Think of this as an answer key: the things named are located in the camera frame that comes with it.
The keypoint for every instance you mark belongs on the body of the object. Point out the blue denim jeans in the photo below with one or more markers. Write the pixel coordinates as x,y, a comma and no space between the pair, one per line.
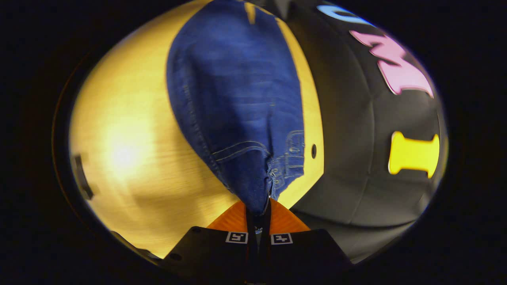
237,99

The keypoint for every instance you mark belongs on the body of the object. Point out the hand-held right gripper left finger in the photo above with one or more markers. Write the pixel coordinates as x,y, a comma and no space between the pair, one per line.
214,253

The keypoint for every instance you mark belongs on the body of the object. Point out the black backdrop cloth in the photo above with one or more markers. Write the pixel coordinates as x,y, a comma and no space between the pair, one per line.
348,118

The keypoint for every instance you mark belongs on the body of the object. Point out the dark blurred object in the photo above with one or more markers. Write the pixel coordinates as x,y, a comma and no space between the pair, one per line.
83,178

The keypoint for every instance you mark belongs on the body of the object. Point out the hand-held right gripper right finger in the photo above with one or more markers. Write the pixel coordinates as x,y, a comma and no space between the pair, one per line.
305,253

